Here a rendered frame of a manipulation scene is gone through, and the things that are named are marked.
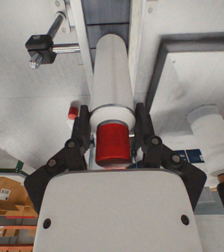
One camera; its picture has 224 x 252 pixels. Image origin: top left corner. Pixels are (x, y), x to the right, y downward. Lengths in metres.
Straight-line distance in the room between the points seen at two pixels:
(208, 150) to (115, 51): 0.33
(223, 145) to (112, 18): 0.37
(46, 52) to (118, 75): 0.10
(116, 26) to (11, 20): 0.21
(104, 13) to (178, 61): 0.17
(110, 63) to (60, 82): 0.26
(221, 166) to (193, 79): 0.21
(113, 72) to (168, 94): 0.25
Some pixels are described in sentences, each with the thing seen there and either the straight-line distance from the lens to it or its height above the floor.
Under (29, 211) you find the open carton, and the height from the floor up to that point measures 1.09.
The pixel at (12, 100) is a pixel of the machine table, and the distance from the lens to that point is 0.55.
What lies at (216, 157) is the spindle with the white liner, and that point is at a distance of 0.41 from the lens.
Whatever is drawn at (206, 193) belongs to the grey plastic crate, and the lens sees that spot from 2.47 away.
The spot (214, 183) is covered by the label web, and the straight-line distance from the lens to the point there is 0.64.
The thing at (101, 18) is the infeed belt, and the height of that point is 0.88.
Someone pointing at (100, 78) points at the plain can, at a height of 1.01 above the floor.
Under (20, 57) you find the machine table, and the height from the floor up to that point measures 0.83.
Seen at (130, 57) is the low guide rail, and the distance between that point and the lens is 0.26.
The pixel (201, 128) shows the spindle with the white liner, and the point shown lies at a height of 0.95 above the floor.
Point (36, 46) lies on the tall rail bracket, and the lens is 0.21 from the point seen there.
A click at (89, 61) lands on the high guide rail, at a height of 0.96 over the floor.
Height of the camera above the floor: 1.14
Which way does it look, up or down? 34 degrees down
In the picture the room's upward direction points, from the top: 179 degrees clockwise
